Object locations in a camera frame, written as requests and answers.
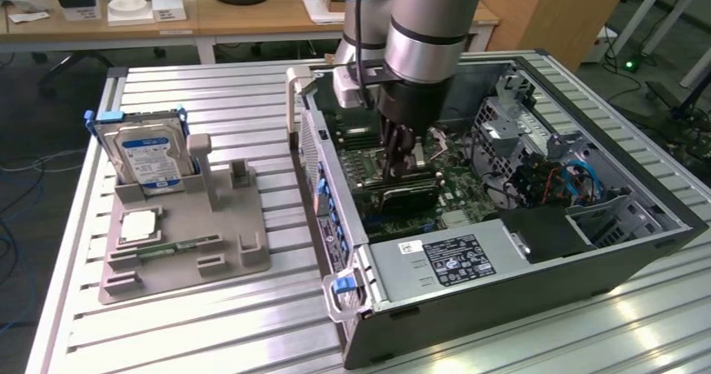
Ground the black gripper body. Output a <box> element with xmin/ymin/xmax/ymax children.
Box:
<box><xmin>375</xmin><ymin>77</ymin><xmax>449</xmax><ymax>132</ymax></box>

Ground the CPU socket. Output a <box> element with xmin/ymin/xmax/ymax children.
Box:
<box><xmin>373</xmin><ymin>148</ymin><xmax>390</xmax><ymax>179</ymax></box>

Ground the metal socket cover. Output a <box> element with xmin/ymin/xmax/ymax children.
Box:
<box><xmin>414</xmin><ymin>127</ymin><xmax>451</xmax><ymax>171</ymax></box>

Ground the green motherboard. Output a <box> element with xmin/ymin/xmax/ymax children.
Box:
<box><xmin>333</xmin><ymin>119</ymin><xmax>496</xmax><ymax>244</ymax></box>

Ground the perforated metal disk bay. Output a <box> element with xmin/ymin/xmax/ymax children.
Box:
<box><xmin>471</xmin><ymin>94</ymin><xmax>557</xmax><ymax>179</ymax></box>

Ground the white paper stack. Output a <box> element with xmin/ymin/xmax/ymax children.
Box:
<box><xmin>302</xmin><ymin>0</ymin><xmax>347</xmax><ymax>25</ymax></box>

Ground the grey power supply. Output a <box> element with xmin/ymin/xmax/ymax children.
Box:
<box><xmin>363</xmin><ymin>219</ymin><xmax>533</xmax><ymax>304</ymax></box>

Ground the black plastic shroud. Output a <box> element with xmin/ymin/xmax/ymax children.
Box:
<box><xmin>496</xmin><ymin>205</ymin><xmax>596</xmax><ymax>265</ymax></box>

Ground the wooden cabinet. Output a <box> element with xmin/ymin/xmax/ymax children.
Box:
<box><xmin>482</xmin><ymin>0</ymin><xmax>638</xmax><ymax>72</ymax></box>

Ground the grey parts rack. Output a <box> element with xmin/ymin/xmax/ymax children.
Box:
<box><xmin>98</xmin><ymin>132</ymin><xmax>274</xmax><ymax>307</ymax></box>

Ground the white device red button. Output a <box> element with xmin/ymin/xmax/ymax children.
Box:
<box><xmin>586</xmin><ymin>27</ymin><xmax>620</xmax><ymax>65</ymax></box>

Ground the black open PC case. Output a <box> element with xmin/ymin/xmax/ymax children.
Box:
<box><xmin>285</xmin><ymin>52</ymin><xmax>709</xmax><ymax>371</ymax></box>

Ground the hard disk blue label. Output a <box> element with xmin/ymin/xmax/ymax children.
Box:
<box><xmin>103</xmin><ymin>122</ymin><xmax>190</xmax><ymax>196</ymax></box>

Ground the green RAM stick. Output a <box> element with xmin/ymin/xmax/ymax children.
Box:
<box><xmin>135</xmin><ymin>240</ymin><xmax>203</xmax><ymax>259</ymax></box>

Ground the white labelled box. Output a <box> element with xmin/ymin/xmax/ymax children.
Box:
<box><xmin>150</xmin><ymin>0</ymin><xmax>189</xmax><ymax>23</ymax></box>

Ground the silver CPU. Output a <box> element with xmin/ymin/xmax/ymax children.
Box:
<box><xmin>121</xmin><ymin>210</ymin><xmax>158</xmax><ymax>242</ymax></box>

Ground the black floor stand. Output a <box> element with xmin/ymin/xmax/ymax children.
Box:
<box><xmin>644</xmin><ymin>57</ymin><xmax>711</xmax><ymax>121</ymax></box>

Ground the blue disk caddy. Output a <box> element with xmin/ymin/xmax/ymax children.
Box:
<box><xmin>83</xmin><ymin>105</ymin><xmax>194</xmax><ymax>175</ymax></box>

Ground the white round holder block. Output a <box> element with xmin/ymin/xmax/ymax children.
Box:
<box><xmin>106</xmin><ymin>0</ymin><xmax>157</xmax><ymax>27</ymax></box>

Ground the black office chair base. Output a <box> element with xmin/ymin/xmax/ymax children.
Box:
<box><xmin>30</xmin><ymin>51</ymin><xmax>117</xmax><ymax>98</ymax></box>

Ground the white box black lid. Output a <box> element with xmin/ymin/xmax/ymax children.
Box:
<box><xmin>55</xmin><ymin>0</ymin><xmax>105</xmax><ymax>22</ymax></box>

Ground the wooden desk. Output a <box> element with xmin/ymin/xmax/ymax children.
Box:
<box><xmin>0</xmin><ymin>0</ymin><xmax>502</xmax><ymax>65</ymax></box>

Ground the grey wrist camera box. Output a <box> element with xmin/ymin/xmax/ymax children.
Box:
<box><xmin>333</xmin><ymin>59</ymin><xmax>402</xmax><ymax>109</ymax></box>

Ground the black wire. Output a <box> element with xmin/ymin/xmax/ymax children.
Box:
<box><xmin>481</xmin><ymin>172</ymin><xmax>522</xmax><ymax>212</ymax></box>

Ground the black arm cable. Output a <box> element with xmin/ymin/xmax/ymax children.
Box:
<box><xmin>353</xmin><ymin>0</ymin><xmax>378</xmax><ymax>111</ymax></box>

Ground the red disk wire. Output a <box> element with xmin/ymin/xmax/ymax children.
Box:
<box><xmin>545</xmin><ymin>167</ymin><xmax>564</xmax><ymax>202</ymax></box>

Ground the blue disk wire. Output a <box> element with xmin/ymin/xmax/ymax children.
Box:
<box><xmin>560</xmin><ymin>162</ymin><xmax>606</xmax><ymax>205</ymax></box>

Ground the white table frame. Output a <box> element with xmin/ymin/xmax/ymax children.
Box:
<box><xmin>609</xmin><ymin>0</ymin><xmax>711</xmax><ymax>87</ymax></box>

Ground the white floor cable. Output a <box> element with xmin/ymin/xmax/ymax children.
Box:
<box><xmin>0</xmin><ymin>148</ymin><xmax>85</xmax><ymax>174</ymax></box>

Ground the blue floor cable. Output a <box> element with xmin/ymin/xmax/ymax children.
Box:
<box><xmin>0</xmin><ymin>169</ymin><xmax>46</xmax><ymax>333</ymax></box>

